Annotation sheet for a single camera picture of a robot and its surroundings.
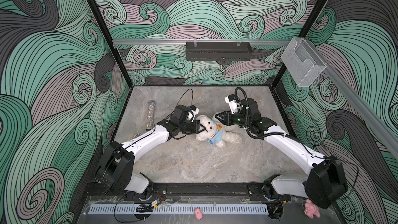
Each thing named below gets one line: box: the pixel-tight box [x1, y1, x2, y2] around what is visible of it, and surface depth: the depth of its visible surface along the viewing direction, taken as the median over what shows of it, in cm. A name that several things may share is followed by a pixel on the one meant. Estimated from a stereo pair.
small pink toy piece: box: [194, 207, 204, 221], surface depth 67 cm
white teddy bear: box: [195, 114, 243, 148], surface depth 83 cm
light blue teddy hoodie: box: [205, 121, 224, 146], surface depth 83 cm
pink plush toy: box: [304, 199, 321, 219], surface depth 67 cm
